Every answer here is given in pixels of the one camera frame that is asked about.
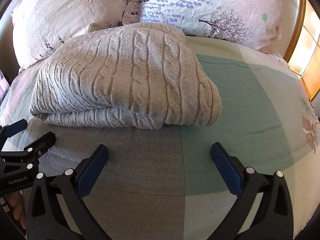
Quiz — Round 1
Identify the beige cable-knit sweater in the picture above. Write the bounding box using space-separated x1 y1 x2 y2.
29 23 222 129

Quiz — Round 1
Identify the person's left hand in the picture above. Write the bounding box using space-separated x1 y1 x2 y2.
8 191 26 229

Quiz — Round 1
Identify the green patchwork bed sheet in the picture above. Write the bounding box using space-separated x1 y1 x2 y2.
1 37 319 239

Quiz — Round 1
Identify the pink floral pillow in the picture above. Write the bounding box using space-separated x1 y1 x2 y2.
12 0 129 69

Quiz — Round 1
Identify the wooden headboard shelf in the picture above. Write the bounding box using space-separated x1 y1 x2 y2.
284 0 319 100

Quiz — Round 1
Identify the white lavender floral pillow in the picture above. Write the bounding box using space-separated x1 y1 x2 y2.
123 0 283 54

